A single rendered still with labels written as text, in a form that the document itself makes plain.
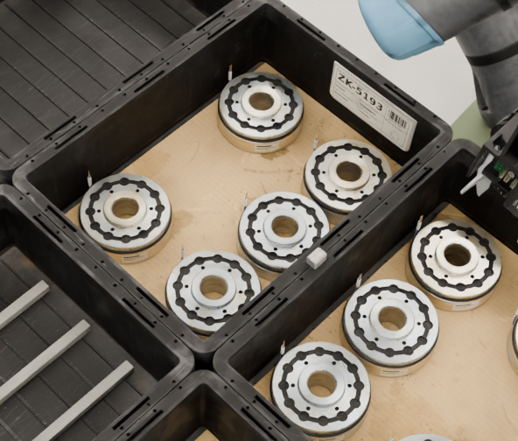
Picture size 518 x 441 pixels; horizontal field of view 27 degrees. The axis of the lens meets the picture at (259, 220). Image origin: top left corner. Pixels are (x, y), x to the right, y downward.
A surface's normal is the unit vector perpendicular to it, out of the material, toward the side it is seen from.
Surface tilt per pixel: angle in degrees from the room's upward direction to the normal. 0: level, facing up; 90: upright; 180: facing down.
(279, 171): 0
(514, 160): 6
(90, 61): 0
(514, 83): 57
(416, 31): 78
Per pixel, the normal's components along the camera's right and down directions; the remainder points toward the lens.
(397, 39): -0.03, 0.71
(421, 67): 0.05, -0.55
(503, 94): -0.63, 0.35
